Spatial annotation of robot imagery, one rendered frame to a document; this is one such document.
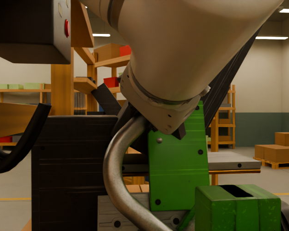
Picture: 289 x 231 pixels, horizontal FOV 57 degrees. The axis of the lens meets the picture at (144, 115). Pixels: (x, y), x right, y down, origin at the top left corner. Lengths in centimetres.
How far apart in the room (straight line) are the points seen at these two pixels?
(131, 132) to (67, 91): 88
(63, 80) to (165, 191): 90
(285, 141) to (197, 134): 673
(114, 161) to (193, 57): 27
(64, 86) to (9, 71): 923
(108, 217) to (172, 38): 41
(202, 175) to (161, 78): 34
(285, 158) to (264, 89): 452
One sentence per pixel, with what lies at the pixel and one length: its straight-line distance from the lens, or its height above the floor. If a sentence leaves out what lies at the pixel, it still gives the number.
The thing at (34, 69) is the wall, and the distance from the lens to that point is 1020.
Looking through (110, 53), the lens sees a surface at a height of 221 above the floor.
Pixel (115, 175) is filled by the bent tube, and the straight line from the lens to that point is 42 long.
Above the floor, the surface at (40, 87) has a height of 208.
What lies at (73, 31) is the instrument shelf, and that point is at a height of 150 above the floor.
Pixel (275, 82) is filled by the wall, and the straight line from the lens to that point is 1101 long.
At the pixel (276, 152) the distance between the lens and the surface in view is 659.
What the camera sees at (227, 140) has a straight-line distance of 967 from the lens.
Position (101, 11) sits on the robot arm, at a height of 133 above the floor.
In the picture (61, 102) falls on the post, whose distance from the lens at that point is 129.
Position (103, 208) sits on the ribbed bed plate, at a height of 107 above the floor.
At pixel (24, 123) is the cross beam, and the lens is 94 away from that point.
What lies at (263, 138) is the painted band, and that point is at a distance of 1079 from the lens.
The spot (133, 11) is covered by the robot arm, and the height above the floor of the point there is 132.
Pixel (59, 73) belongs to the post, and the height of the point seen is 143.
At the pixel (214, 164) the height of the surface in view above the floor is 113.
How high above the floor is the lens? 125
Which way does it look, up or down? 1 degrees down
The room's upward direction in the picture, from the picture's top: straight up
